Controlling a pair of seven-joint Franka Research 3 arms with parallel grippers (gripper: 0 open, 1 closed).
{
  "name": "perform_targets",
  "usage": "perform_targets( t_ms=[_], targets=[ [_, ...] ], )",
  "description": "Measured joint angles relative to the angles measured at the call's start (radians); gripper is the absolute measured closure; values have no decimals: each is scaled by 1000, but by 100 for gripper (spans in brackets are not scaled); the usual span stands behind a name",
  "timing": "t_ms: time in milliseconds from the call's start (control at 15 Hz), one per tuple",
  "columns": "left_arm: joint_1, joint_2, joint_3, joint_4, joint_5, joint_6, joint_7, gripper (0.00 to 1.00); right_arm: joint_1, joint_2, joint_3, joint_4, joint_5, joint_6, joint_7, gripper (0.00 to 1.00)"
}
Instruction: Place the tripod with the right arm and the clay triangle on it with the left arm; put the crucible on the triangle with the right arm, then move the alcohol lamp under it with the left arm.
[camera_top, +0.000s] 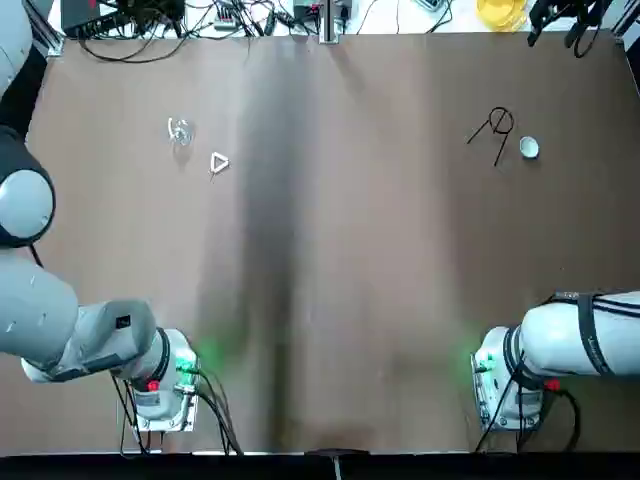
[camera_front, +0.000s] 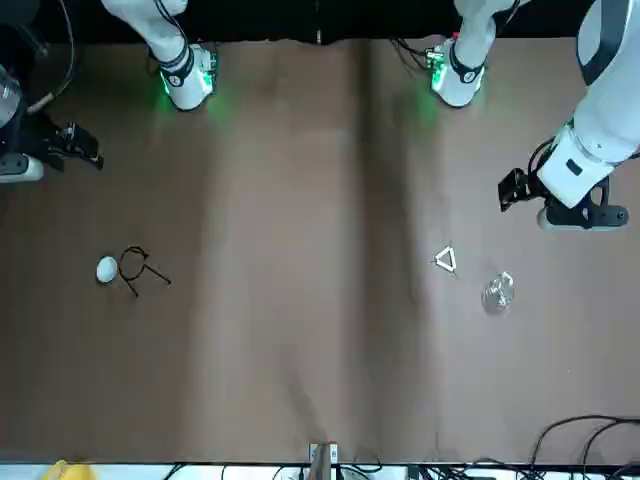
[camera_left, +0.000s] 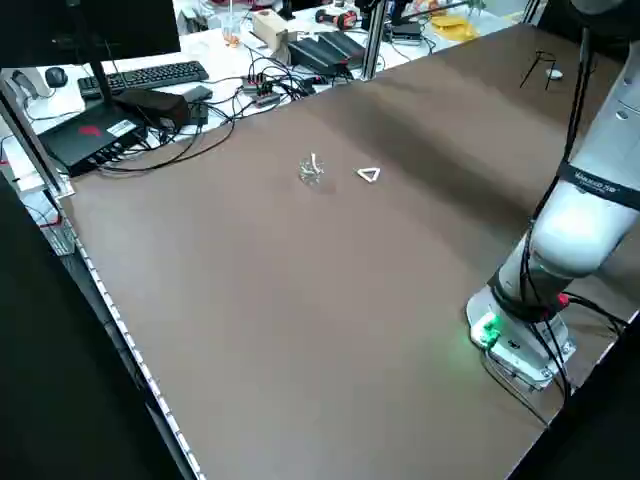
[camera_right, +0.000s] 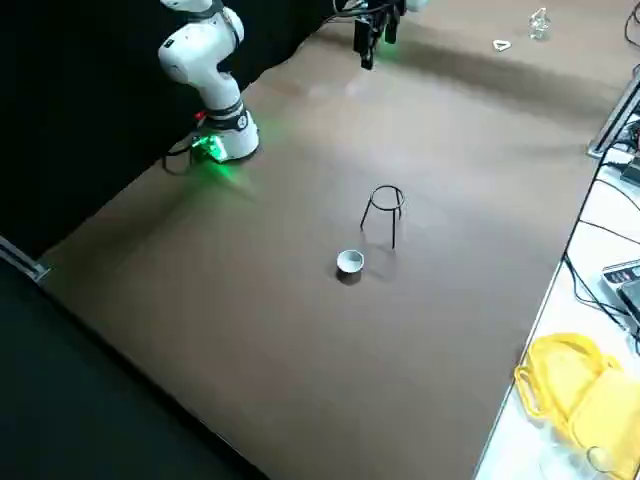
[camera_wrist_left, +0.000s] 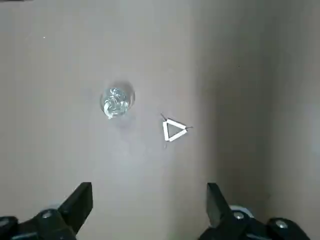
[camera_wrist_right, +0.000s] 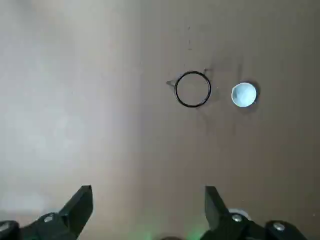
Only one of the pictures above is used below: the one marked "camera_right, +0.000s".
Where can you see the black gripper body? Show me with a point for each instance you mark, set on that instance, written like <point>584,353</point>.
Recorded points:
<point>365,35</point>

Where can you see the white clay triangle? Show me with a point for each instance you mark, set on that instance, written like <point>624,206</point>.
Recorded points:
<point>505,47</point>

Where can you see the white ceramic crucible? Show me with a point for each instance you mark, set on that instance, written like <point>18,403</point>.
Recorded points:
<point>350,260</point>

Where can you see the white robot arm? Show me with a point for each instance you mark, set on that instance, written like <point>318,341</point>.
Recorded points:
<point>200,65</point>

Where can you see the small black device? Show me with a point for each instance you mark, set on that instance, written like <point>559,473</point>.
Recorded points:
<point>631,170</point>

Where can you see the grey device with buttons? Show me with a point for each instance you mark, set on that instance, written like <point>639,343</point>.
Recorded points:
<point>625,280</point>

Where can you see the yellow bag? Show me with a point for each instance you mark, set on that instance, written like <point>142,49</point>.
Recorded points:
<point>605,400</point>

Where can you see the aluminium camera post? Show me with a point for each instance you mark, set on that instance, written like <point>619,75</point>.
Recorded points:
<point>612,120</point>

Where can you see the aluminium frame post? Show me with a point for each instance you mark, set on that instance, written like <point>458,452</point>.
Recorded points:
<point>25,260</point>

